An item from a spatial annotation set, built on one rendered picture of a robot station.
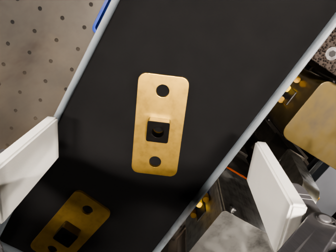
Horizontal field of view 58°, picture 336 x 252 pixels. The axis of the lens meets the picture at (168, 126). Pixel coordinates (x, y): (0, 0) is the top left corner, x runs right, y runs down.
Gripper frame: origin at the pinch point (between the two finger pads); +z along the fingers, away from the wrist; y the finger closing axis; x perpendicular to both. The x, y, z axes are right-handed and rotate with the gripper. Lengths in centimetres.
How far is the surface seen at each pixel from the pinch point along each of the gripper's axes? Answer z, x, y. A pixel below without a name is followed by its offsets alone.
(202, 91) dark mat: 5.4, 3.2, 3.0
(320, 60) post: 11.4, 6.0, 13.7
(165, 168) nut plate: 5.0, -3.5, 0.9
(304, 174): 14.4, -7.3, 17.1
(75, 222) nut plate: 5.0, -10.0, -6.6
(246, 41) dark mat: 5.4, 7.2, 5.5
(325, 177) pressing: 21.4, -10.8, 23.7
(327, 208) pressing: 21.3, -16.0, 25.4
